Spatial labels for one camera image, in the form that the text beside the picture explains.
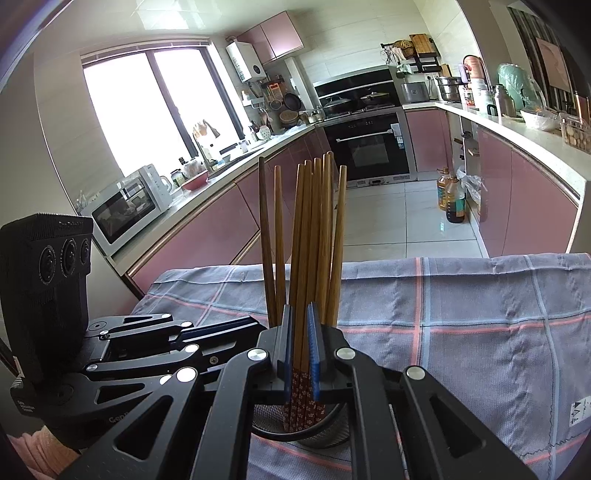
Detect kitchen faucet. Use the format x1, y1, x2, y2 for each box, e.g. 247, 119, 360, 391
193, 119, 221, 171

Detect black mesh holder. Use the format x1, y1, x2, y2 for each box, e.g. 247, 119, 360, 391
250, 401, 352, 449

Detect kitchen window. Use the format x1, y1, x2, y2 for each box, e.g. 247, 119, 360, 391
82, 46, 242, 178

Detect bunch of wooden chopsticks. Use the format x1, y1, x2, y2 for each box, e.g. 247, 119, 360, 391
257, 151, 348, 432

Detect black wall rack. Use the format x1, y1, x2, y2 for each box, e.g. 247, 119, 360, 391
381, 33, 441, 77

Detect pink wall picture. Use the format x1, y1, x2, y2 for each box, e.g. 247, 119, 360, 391
536, 38, 572, 90

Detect yellow oil bottle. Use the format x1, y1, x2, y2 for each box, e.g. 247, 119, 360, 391
436, 167, 455, 210

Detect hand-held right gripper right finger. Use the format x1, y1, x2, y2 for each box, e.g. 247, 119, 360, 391
305, 302, 539, 480

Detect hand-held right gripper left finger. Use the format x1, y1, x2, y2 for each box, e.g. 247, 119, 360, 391
58, 304, 296, 480

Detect pink wall cabinets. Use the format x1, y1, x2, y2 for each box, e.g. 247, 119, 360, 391
238, 10, 304, 64

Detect black cooker hood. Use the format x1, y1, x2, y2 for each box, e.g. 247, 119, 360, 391
313, 65, 402, 116

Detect dark oil bottle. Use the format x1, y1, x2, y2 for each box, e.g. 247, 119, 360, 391
444, 175, 466, 224

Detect pink bowl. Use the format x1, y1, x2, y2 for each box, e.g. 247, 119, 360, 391
181, 170, 209, 191

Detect clear plastic bag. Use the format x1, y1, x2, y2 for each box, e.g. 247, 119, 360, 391
457, 166, 483, 204

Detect white countertop oven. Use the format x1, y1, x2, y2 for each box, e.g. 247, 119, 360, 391
88, 165, 171, 258

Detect white kitchen countertop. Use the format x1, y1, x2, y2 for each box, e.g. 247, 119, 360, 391
106, 99, 591, 278

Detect white water heater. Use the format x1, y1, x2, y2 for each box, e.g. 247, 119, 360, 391
226, 41, 267, 83

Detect dark thermos flask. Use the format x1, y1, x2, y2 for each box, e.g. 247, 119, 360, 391
493, 84, 517, 118

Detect white covered bowl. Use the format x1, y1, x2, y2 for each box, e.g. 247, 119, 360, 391
521, 108, 561, 132

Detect dark slatted room divider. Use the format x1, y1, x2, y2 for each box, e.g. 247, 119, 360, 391
508, 4, 591, 116

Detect built-in black oven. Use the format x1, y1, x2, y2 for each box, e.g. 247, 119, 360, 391
323, 108, 419, 188

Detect pink base cabinets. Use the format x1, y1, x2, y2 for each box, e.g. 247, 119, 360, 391
406, 108, 581, 259
124, 127, 333, 296

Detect pink kettle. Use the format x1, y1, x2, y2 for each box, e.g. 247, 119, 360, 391
463, 55, 489, 84

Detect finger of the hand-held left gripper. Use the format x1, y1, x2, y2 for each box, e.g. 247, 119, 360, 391
85, 313, 269, 344
84, 329, 260, 385

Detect steel stock pot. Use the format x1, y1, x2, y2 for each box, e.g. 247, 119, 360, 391
435, 76, 464, 102

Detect clear food container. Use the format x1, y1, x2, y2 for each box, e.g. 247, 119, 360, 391
561, 113, 591, 153

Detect person's left forearm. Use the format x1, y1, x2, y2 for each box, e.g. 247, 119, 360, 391
7, 425, 84, 480

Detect checked grey cloth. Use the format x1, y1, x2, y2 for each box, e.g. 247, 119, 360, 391
131, 251, 591, 480

